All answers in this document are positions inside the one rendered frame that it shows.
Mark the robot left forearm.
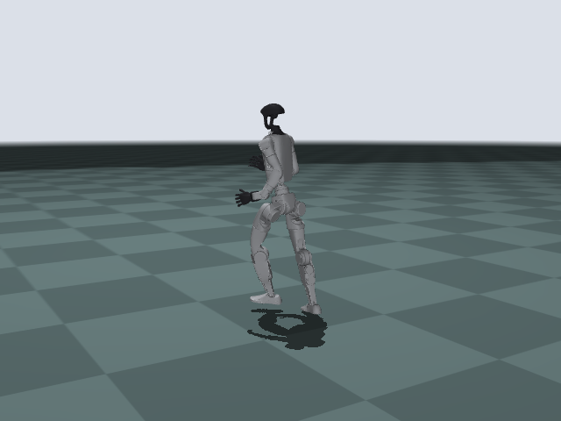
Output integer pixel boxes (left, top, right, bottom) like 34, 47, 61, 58
252, 170, 281, 200

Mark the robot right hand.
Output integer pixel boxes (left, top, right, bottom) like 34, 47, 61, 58
249, 155, 265, 171

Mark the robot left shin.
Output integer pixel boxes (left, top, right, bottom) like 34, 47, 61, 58
251, 251, 274, 297

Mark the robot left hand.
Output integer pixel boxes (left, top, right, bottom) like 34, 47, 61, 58
235, 189, 260, 207

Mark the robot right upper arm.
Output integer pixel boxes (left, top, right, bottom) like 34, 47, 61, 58
288, 135, 299, 175

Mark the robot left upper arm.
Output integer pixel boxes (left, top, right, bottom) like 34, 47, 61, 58
259, 137, 283, 180

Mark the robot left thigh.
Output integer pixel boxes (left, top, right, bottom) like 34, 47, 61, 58
251, 201, 282, 258

